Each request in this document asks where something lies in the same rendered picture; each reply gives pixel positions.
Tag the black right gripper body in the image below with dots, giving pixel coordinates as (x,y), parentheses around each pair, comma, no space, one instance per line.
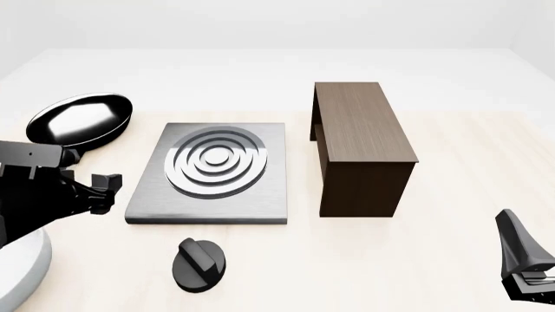
(531,289)

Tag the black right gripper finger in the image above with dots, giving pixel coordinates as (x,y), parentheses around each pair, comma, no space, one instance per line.
(516,243)

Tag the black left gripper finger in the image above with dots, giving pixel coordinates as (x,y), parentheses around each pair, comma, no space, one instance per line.
(106,181)
(100,201)

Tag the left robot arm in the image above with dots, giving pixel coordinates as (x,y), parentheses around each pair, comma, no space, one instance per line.
(30,201)

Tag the round black stove knob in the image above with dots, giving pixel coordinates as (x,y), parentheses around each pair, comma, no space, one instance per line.
(195,273)

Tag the flat grey stove plate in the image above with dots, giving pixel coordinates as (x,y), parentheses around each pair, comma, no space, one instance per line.
(260,195)

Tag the glossy black frying pan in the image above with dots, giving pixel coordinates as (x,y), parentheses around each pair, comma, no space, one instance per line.
(80,122)

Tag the dark brown wooden cabinet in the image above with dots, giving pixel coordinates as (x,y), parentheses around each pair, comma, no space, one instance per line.
(364,130)

